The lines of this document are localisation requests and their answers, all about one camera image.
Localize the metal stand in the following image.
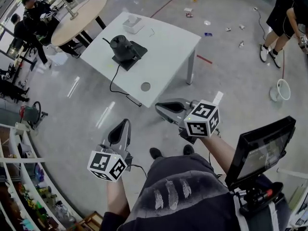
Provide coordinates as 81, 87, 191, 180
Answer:
69, 0, 79, 21

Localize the round beige table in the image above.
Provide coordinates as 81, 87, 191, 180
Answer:
50, 0, 108, 49

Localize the person's left shoe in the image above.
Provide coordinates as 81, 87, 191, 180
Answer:
149, 147, 164, 160

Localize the person's shoe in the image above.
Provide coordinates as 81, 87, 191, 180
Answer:
149, 147, 164, 160
182, 144, 195, 156

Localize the white display shelf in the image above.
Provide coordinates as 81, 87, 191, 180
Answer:
0, 123, 85, 231

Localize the black electric kettle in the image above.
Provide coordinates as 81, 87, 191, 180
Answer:
102, 34, 142, 63

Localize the wooden rack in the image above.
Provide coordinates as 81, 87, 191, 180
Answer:
78, 211, 104, 231

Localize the person's torso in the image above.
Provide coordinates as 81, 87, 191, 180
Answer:
101, 153, 293, 231

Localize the person's right forearm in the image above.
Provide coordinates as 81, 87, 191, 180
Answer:
200, 135, 238, 177

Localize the black monitor mount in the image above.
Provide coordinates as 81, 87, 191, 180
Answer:
232, 181, 285, 217

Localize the green vacuum cleaner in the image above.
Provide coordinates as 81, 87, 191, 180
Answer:
19, 101, 49, 129

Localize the person's left forearm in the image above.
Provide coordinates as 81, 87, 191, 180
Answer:
106, 177, 131, 218

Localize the black floor cable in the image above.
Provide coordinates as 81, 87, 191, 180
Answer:
256, 10, 268, 45

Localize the white square box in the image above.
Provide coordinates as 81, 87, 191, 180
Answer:
122, 14, 145, 35

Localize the thin black cable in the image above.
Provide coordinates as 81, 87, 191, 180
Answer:
109, 64, 143, 107

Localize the white cabinet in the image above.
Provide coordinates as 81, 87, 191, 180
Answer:
276, 167, 308, 231

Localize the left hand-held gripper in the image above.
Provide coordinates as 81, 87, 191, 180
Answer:
87, 118, 133, 182

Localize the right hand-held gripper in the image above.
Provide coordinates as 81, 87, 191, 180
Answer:
155, 98, 220, 144

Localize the white round basket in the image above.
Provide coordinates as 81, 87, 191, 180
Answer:
269, 78, 292, 103

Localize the person's right shoe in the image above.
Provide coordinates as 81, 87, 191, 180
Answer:
182, 144, 195, 156

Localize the black square kettle base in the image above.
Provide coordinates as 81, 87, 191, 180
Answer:
112, 41, 148, 72

